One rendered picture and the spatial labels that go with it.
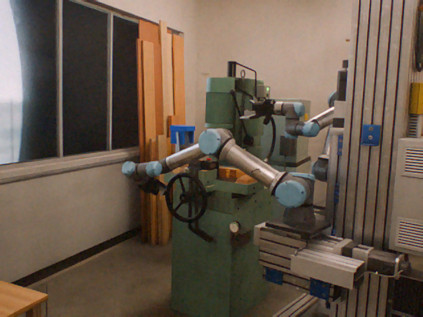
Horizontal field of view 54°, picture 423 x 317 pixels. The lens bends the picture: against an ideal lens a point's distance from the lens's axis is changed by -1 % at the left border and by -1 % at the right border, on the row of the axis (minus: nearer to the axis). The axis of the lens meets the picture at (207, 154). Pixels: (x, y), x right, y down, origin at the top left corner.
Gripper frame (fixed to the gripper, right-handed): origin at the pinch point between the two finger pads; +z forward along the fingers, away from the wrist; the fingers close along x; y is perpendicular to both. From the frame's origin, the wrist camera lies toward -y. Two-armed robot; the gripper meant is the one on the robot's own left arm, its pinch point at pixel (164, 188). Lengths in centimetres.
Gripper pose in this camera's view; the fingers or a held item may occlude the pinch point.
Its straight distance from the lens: 239.2
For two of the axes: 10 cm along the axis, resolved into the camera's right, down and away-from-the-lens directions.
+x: 8.4, 0.9, -5.3
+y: -3.0, 9.0, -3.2
